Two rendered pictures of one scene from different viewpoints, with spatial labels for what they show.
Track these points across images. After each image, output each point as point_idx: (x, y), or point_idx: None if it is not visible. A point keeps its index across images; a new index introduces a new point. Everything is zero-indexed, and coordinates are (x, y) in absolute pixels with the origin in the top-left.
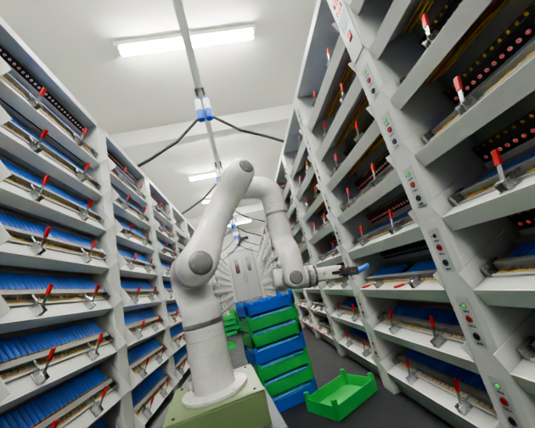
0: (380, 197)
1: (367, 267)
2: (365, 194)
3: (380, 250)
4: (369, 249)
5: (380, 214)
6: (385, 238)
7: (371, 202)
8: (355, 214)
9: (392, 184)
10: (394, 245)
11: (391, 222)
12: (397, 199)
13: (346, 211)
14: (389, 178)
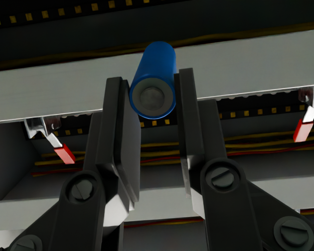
0: (276, 116)
1: (142, 55)
2: (144, 218)
3: (182, 52)
4: (263, 66)
5: (280, 92)
6: (86, 110)
7: (142, 193)
8: (281, 181)
9: (16, 208)
10: (49, 73)
11: (56, 141)
12: (162, 119)
13: None
14: (15, 223)
